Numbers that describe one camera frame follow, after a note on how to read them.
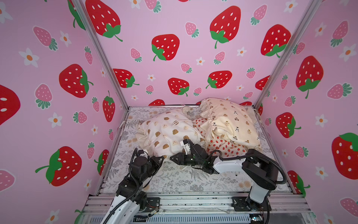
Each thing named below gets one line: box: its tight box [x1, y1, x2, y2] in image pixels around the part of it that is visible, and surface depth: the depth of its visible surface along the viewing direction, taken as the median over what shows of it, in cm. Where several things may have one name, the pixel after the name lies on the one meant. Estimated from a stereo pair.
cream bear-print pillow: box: [199, 98, 263, 150], surface depth 89 cm
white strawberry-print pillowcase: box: [192, 116, 248, 156], surface depth 90 cm
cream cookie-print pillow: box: [136, 106, 207, 159], surface depth 94 cm
